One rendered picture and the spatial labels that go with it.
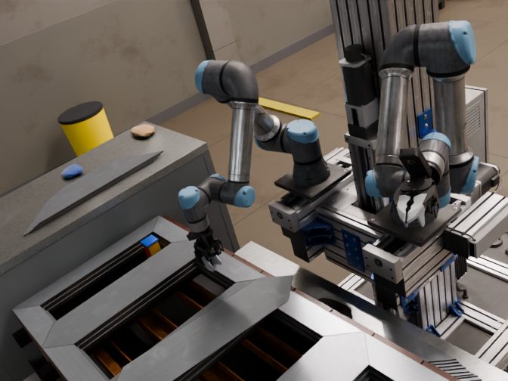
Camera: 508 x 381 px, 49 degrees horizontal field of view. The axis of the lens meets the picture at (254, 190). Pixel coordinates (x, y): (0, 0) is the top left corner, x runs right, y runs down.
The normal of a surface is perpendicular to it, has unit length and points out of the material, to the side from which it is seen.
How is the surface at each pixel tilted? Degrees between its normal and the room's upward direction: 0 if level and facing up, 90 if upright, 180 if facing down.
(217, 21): 90
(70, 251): 90
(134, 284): 0
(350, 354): 0
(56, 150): 90
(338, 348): 0
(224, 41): 90
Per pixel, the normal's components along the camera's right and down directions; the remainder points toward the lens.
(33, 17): 0.62, 0.28
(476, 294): -0.23, -0.83
